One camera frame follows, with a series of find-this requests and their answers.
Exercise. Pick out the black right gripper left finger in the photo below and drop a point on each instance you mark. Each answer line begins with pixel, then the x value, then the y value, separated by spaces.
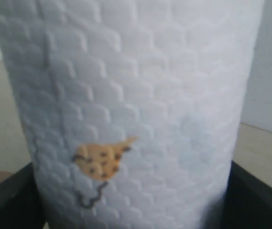
pixel 20 203

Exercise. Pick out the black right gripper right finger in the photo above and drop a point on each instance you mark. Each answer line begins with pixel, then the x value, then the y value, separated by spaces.
pixel 248 201

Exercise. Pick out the white printed paper towel roll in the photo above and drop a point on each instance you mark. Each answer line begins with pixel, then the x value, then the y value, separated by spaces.
pixel 130 108

